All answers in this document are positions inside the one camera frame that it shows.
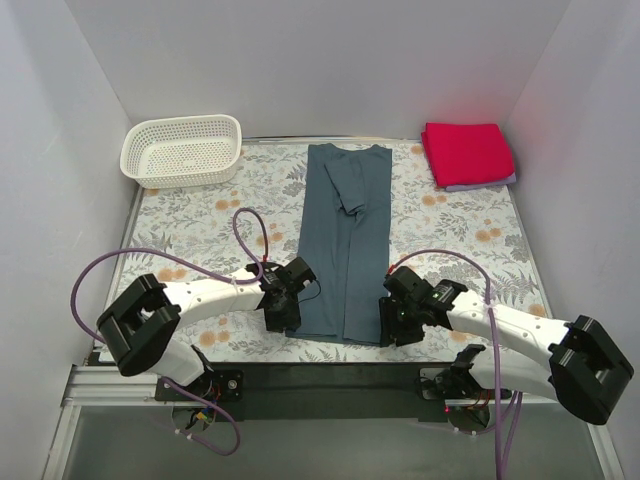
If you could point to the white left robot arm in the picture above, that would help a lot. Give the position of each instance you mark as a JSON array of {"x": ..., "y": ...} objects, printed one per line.
[{"x": 138, "y": 327}]

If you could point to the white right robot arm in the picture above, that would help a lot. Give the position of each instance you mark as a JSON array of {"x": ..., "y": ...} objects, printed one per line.
[{"x": 574, "y": 363}]

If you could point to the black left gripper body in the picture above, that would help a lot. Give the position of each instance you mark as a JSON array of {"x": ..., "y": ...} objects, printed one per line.
[{"x": 282, "y": 316}]

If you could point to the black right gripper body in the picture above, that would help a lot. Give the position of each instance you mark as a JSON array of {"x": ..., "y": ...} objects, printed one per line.
[{"x": 396, "y": 325}]

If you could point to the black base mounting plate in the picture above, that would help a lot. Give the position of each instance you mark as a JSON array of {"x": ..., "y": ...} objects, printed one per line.
[{"x": 315, "y": 391}]

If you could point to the dark teal t shirt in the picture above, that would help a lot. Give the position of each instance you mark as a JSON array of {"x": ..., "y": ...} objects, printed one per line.
[{"x": 344, "y": 239}]

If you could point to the white perforated plastic basket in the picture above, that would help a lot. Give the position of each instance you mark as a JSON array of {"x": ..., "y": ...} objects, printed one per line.
[{"x": 182, "y": 151}]

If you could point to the folded lavender t shirt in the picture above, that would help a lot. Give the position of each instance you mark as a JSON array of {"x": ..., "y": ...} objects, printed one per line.
[{"x": 466, "y": 180}]

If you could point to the aluminium frame rail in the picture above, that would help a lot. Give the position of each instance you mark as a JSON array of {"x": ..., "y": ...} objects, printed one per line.
[{"x": 99, "y": 384}]

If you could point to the folded red t shirt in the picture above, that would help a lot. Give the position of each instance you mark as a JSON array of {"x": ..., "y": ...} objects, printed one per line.
[{"x": 467, "y": 147}]

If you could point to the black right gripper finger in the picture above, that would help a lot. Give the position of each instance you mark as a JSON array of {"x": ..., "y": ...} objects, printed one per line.
[
  {"x": 388, "y": 310},
  {"x": 410, "y": 332}
]

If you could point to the floral patterned table mat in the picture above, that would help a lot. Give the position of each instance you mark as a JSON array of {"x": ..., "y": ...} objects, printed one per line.
[{"x": 472, "y": 237}]

